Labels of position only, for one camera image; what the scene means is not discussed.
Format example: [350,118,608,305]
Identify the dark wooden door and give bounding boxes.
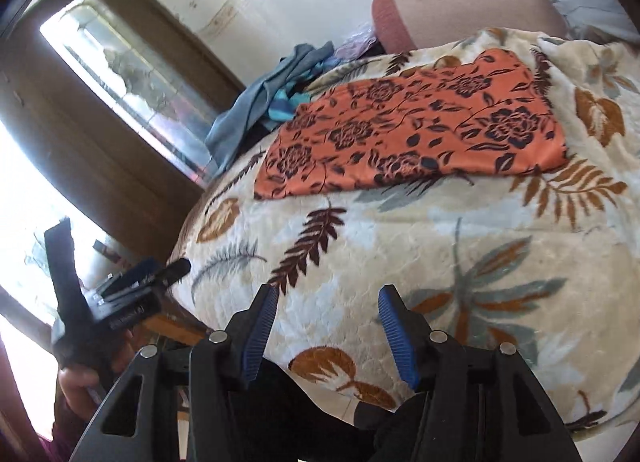
[0,0,246,267]

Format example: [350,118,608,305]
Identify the stained glass door panel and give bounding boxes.
[39,0,217,177]

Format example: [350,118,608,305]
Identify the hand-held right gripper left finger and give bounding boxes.
[70,284,280,462]

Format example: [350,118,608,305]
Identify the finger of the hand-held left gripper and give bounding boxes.
[43,218,83,305]
[102,257,192,293]

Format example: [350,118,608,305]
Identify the teal striped cloth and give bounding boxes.
[267,86,312,123]

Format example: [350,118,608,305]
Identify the cream leaf print blanket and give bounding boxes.
[167,28,640,443]

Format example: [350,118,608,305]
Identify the person's left hand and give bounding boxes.
[56,324,137,415]

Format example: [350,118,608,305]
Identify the orange black floral shirt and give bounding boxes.
[252,48,571,201]

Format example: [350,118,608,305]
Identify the person's left forearm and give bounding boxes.
[35,409,101,462]

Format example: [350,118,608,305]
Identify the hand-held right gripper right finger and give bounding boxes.
[378,284,587,462]

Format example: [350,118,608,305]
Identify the blue-grey cloth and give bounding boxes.
[205,40,335,173]

